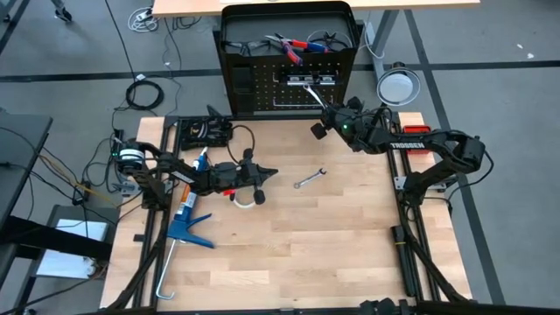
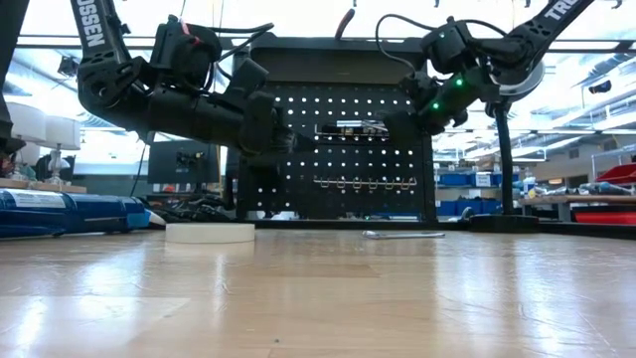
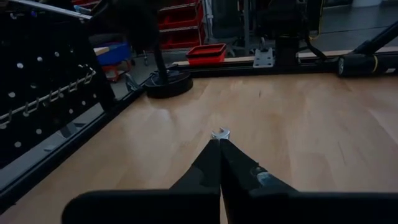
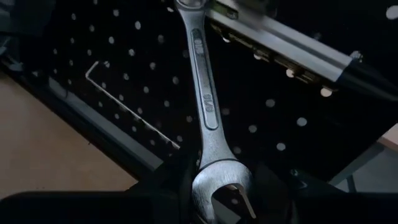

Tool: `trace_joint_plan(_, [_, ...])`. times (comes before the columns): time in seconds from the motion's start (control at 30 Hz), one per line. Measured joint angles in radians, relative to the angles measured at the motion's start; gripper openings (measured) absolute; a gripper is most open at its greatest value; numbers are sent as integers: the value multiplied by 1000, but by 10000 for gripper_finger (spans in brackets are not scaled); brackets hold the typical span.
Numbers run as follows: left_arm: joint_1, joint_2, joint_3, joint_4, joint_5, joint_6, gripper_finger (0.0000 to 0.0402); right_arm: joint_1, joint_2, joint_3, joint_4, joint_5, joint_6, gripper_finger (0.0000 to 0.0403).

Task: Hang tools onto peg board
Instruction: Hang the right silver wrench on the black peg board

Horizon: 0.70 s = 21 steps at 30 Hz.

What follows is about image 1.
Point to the light wooden desk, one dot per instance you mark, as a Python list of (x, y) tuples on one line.
[(394, 6)]

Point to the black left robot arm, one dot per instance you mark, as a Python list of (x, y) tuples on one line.
[(166, 164)]

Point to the white flat panel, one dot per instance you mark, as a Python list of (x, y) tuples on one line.
[(70, 267)]

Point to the red plastic tab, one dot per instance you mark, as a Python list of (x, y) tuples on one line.
[(229, 192)]

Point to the silver combination wrench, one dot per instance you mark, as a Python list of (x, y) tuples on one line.
[(314, 94), (310, 178)]

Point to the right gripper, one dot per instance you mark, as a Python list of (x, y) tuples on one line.
[(343, 120)]

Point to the black pegboard cart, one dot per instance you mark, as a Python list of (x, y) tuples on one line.
[(262, 22)]

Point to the black metal rig frame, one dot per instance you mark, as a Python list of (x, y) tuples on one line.
[(481, 309)]

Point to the black desk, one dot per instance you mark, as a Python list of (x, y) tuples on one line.
[(17, 153)]

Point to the white masking tape roll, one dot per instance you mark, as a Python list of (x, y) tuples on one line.
[(242, 205)]

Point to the black desk lamp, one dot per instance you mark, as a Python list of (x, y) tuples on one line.
[(398, 85)]

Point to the black pegboard bin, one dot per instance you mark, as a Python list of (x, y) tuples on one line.
[(242, 78), (245, 101)]

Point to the red plastic box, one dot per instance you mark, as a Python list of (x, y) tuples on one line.
[(415, 129)]

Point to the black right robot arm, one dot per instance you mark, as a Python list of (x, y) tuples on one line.
[(407, 145)]

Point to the silver pegboard hook rail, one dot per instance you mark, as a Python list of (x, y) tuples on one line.
[(277, 80), (293, 105)]

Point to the black power adapter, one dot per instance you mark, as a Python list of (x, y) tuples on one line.
[(79, 198)]

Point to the black metal floor beam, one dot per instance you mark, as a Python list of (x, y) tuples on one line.
[(52, 238)]

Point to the person's foot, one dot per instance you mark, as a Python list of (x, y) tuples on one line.
[(65, 16)]

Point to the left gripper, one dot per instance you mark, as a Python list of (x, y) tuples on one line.
[(232, 175)]

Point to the blue caulking gun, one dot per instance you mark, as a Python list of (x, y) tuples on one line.
[(181, 229)]

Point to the black folded tripod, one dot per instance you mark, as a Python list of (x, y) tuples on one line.
[(404, 262)]

